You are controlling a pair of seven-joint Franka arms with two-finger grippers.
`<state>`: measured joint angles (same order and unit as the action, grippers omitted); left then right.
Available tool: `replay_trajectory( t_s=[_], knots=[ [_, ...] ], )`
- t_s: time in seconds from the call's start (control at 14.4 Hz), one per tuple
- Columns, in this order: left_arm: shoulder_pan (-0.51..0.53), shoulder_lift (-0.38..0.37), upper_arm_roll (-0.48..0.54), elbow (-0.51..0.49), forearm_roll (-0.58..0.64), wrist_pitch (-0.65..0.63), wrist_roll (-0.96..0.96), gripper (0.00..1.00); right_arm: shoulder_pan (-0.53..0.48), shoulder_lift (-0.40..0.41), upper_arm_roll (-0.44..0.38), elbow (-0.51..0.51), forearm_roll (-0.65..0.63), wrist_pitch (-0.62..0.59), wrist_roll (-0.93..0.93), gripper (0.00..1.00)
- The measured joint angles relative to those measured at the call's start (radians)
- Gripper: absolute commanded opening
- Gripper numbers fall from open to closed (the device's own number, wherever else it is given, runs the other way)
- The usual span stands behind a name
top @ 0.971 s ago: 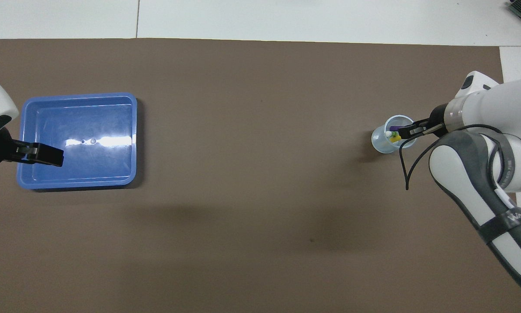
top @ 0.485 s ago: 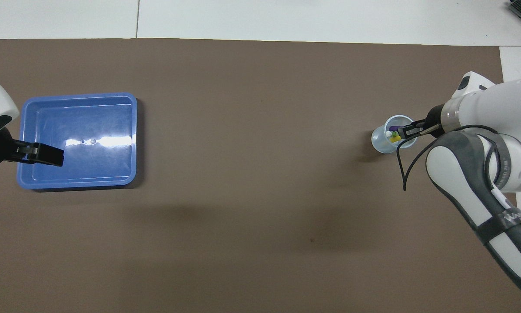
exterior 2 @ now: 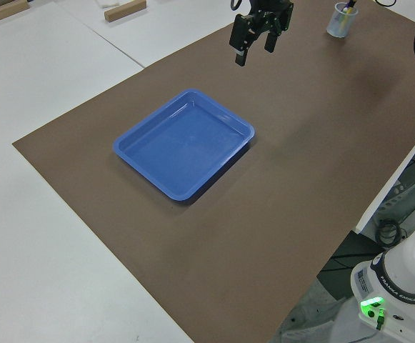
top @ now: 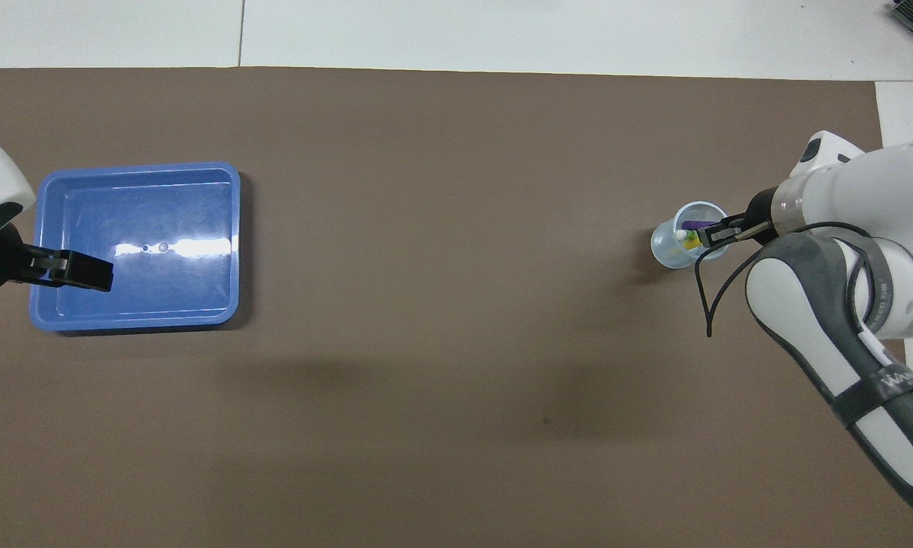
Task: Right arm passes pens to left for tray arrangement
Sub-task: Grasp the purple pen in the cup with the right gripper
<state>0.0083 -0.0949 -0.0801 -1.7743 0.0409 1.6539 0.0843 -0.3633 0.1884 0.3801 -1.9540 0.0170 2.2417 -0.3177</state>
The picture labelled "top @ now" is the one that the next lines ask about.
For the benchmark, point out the blue plastic tray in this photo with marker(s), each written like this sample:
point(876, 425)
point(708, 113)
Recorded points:
point(174, 205)

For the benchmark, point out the purple pen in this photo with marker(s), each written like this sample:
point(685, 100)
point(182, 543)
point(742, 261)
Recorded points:
point(692, 224)

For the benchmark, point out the brown table mat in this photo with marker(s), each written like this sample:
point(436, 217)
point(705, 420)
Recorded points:
point(441, 304)

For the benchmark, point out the green pen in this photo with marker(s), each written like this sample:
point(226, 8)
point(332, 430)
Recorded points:
point(682, 236)

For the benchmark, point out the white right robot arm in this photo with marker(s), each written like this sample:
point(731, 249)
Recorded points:
point(882, 183)

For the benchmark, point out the clear plastic cup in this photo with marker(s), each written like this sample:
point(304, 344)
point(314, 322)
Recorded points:
point(665, 247)

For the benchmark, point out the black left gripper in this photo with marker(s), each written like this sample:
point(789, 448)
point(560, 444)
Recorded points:
point(7, 262)

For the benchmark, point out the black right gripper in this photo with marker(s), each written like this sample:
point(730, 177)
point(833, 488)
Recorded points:
point(757, 217)

